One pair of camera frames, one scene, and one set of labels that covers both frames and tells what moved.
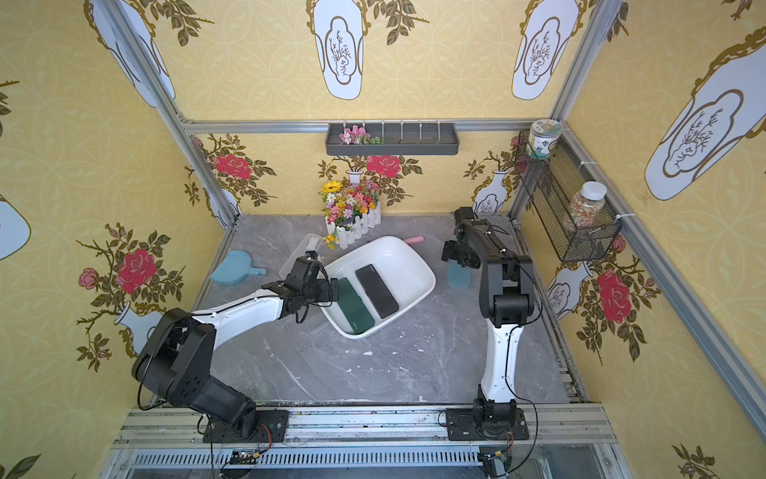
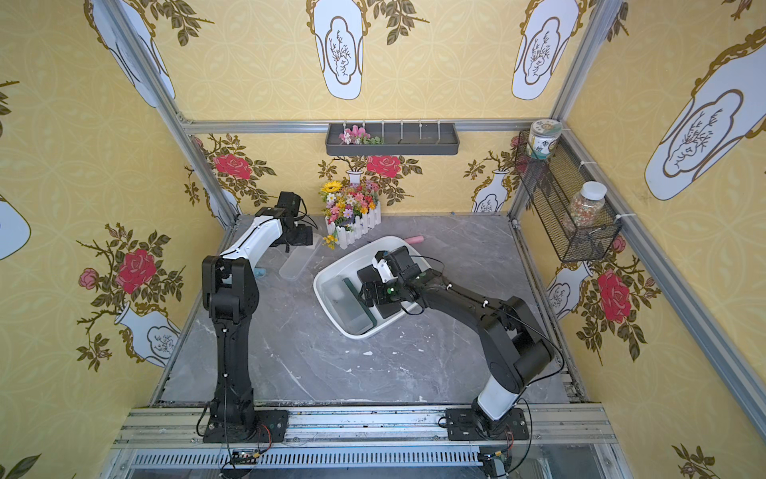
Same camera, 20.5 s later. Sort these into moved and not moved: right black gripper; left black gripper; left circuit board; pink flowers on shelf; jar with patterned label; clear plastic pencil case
Moved: left black gripper; right black gripper
Not moved: pink flowers on shelf; clear plastic pencil case; jar with patterned label; left circuit board
